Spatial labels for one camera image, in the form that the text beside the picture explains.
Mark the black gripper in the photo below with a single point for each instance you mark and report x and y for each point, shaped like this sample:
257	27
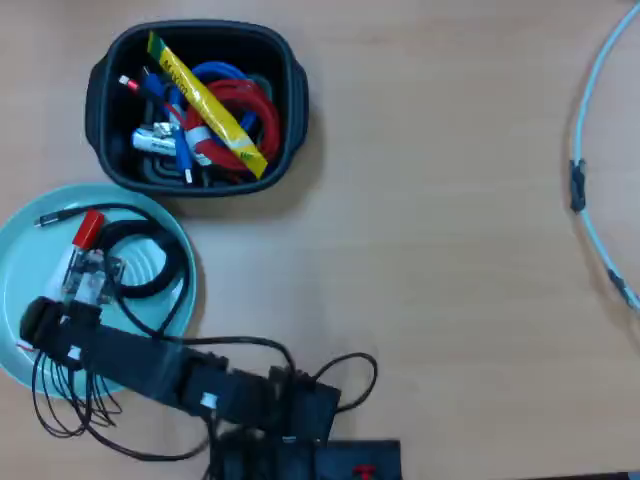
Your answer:
52	327

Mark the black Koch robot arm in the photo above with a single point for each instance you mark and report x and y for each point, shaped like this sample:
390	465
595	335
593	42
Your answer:
200	377

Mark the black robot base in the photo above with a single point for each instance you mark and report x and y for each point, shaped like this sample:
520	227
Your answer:
340	460

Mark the light blue round plate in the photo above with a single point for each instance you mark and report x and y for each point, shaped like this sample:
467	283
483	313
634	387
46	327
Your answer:
30	250

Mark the black square container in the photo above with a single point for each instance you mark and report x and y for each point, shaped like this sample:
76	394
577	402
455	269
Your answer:
100	125

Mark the yellow coffee stick packet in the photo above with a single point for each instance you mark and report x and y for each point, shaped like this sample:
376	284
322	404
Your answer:
200	96

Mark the black tape wrap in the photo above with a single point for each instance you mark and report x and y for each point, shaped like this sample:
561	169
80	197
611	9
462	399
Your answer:
616	280
578	185

